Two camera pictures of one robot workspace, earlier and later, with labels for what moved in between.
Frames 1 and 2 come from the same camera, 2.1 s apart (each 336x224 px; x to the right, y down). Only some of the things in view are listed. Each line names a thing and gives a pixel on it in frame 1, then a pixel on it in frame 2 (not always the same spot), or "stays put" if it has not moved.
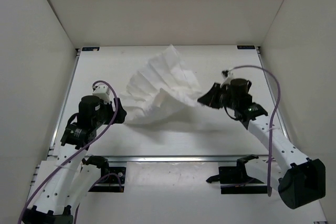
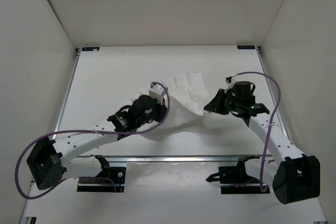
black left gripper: [121, 113] → [163, 108]
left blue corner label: [91, 49] stays put
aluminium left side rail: [77, 54] stays put
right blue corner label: [246, 47] stays put
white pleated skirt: [161, 91] → [188, 99]
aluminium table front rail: [172, 158] stays put
